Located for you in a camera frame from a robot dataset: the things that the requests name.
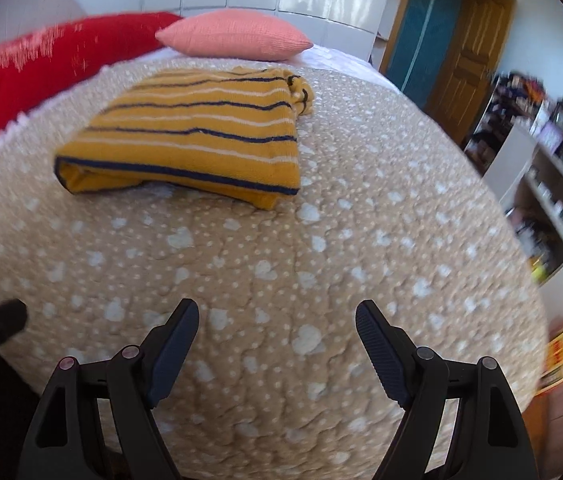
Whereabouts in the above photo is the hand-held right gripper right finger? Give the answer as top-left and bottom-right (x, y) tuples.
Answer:
(355, 300), (539, 480)

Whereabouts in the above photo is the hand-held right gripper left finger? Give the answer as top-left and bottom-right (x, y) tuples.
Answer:
(20, 298), (200, 480)

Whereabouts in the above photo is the yellow striped sweater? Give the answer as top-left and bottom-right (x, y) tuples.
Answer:
(54, 66), (316, 211)

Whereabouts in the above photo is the beige spotted blanket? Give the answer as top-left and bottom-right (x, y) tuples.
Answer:
(0, 55), (549, 476)

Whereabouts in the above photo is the red pillow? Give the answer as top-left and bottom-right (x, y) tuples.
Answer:
(0, 11), (185, 173)

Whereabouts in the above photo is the white shelf unit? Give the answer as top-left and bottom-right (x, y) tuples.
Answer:
(464, 72), (563, 286)

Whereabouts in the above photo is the white box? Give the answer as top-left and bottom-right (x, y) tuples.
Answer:
(481, 124), (537, 206)

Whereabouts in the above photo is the grey rounded headboard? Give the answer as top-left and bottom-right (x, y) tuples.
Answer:
(0, 0), (87, 28)

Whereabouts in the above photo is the wooden door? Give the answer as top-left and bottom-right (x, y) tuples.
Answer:
(424, 0), (515, 143)

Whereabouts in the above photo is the pink pillow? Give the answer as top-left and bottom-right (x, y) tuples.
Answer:
(154, 8), (314, 62)

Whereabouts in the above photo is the teal door curtain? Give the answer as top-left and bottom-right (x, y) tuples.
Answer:
(386, 0), (465, 106)

